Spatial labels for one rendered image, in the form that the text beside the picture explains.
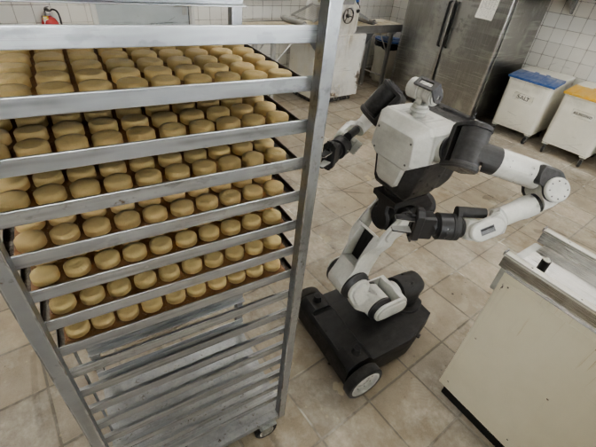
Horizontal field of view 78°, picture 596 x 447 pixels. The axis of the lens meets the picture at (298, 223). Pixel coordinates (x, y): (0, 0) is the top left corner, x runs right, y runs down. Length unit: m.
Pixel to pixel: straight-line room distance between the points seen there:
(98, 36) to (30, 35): 0.08
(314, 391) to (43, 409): 1.21
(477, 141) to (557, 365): 0.85
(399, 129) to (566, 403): 1.13
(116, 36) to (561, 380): 1.62
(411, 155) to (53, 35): 1.02
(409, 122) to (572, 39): 4.62
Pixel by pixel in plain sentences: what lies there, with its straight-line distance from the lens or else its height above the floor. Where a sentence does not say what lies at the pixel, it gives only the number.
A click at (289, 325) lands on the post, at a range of 1.22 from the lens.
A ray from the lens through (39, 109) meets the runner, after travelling 0.67.
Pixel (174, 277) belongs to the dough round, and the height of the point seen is 1.05.
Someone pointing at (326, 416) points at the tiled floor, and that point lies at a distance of 1.92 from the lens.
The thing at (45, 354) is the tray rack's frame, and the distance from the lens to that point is 0.95.
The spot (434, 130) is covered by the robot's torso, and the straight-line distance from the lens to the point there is 1.30.
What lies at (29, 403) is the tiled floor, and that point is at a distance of 2.16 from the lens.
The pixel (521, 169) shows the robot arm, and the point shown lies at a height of 1.24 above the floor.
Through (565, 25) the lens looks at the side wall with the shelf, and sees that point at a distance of 5.89.
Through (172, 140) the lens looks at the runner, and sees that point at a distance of 0.71.
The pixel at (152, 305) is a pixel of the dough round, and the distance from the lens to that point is 1.01.
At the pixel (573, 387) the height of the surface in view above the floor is 0.61.
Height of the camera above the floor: 1.72
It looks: 37 degrees down
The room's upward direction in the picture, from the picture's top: 7 degrees clockwise
